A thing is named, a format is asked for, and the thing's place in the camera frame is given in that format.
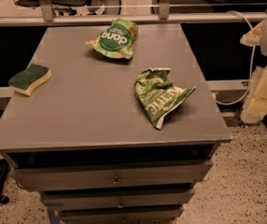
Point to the crumpled green kettle chip bag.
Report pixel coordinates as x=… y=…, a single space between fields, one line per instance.
x=157 y=94

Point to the green and yellow sponge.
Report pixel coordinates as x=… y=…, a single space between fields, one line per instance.
x=26 y=81

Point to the grey drawer cabinet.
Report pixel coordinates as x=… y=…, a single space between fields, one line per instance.
x=84 y=142

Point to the metal railing frame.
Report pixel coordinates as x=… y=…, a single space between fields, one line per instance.
x=44 y=13

